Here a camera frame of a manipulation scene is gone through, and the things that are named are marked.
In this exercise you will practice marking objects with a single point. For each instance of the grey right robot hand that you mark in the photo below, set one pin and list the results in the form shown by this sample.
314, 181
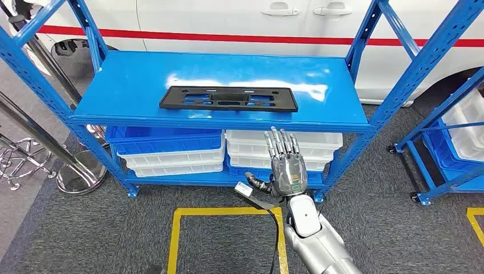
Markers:
289, 170

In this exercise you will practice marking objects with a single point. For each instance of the black plastic frame part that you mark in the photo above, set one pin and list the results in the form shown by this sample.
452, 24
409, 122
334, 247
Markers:
227, 99

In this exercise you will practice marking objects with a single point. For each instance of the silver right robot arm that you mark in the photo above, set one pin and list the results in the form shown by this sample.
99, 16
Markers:
321, 249

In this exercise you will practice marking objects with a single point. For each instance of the blue metal shelf rack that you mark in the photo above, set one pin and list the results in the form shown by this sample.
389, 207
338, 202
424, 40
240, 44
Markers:
132, 83

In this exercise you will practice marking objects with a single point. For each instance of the blue rack on casters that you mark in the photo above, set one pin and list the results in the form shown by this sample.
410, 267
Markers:
416, 166

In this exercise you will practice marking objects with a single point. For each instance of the yellow floor tape square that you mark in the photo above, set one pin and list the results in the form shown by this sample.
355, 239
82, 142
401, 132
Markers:
476, 227
174, 242

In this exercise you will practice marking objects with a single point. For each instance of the red barrier belt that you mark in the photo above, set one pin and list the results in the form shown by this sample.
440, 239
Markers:
227, 37

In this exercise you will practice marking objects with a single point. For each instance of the white car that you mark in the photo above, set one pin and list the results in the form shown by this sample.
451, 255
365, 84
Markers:
227, 19

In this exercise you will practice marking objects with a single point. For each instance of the black stool chrome base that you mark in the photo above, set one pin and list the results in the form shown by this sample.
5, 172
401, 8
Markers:
28, 157

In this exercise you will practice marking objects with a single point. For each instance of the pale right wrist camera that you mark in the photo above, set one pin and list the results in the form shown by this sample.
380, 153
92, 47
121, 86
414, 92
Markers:
244, 189

